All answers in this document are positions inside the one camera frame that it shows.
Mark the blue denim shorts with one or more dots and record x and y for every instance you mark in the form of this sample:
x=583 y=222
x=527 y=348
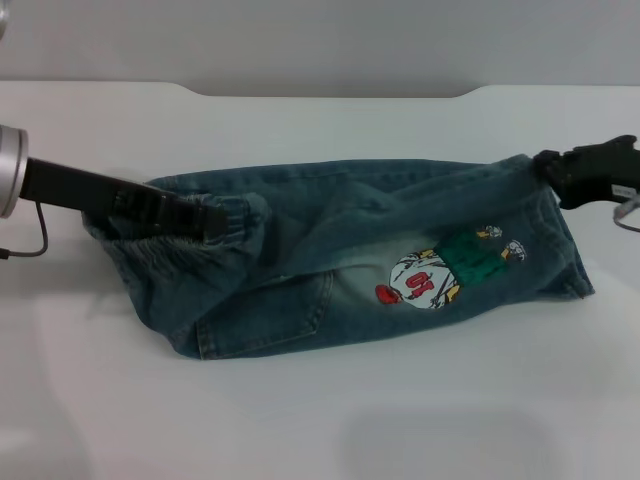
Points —
x=310 y=225

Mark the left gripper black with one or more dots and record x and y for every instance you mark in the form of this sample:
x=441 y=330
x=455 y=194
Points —
x=70 y=185

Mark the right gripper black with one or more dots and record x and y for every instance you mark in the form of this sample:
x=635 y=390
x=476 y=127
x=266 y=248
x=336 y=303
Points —
x=600 y=170

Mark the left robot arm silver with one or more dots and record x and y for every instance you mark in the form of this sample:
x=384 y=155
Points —
x=10 y=165

